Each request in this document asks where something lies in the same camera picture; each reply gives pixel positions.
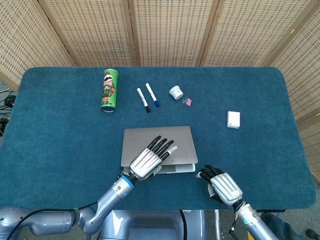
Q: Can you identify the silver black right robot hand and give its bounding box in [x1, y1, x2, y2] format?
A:
[196, 164, 244, 207]

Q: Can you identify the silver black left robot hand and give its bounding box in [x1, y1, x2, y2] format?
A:
[128, 135, 178, 181]

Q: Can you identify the silver laptop computer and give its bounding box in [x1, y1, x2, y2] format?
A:
[120, 125, 199, 175]

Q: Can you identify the grey-blue robot torso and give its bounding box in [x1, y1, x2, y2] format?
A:
[99, 209, 208, 240]

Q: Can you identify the white marker with black cap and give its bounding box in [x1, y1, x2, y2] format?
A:
[136, 87, 152, 113]

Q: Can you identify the pink and white card box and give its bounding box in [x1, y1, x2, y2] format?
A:
[226, 110, 241, 130]

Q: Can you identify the white marker with blue cap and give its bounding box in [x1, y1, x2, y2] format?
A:
[145, 82, 161, 108]

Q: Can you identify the green Pringles chip can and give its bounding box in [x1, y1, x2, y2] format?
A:
[100, 68, 119, 113]

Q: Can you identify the teal table cloth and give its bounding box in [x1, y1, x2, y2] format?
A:
[0, 66, 318, 211]

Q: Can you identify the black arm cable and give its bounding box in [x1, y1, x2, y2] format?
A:
[13, 201, 100, 230]

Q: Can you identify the floor cable bundle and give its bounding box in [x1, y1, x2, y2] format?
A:
[0, 88, 18, 137]

